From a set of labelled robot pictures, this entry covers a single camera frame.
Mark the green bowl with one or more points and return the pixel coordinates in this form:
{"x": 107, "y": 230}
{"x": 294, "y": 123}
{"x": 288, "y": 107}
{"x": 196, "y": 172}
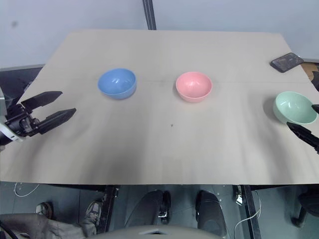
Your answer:
{"x": 292, "y": 107}

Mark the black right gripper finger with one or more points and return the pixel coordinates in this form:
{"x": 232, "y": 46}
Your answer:
{"x": 304, "y": 134}
{"x": 315, "y": 108}

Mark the grey trouser legs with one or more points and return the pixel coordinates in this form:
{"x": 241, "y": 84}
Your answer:
{"x": 42, "y": 227}

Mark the grey sneaker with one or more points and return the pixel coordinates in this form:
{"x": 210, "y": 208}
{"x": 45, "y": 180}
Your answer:
{"x": 44, "y": 209}
{"x": 92, "y": 212}

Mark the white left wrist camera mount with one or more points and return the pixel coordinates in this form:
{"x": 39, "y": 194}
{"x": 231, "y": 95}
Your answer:
{"x": 10, "y": 131}

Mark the blue bowl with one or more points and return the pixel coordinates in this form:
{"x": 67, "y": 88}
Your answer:
{"x": 117, "y": 83}

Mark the dark rounded shape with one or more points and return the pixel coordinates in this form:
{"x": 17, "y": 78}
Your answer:
{"x": 210, "y": 214}

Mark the black office chair base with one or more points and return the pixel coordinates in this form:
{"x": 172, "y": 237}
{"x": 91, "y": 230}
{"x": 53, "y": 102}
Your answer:
{"x": 307, "y": 204}

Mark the dark vertical wall strip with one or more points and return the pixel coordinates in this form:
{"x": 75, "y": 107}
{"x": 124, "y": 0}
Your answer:
{"x": 149, "y": 13}

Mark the black table leg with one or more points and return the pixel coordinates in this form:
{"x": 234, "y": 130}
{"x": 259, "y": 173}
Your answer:
{"x": 249, "y": 211}
{"x": 109, "y": 206}

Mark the brown cardboard box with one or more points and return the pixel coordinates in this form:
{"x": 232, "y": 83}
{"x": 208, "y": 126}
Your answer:
{"x": 311, "y": 71}

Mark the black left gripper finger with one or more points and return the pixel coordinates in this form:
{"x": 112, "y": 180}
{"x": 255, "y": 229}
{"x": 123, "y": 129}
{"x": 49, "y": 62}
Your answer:
{"x": 42, "y": 98}
{"x": 56, "y": 119}

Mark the black smartphone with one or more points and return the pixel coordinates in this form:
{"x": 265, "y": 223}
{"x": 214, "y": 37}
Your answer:
{"x": 287, "y": 62}

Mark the red bowl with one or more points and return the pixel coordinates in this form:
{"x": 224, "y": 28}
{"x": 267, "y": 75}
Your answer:
{"x": 194, "y": 85}

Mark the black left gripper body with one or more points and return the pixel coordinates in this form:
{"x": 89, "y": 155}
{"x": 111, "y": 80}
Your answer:
{"x": 21, "y": 122}

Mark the dark grey box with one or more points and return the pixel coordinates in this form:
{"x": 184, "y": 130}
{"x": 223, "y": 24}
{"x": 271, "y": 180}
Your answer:
{"x": 15, "y": 79}

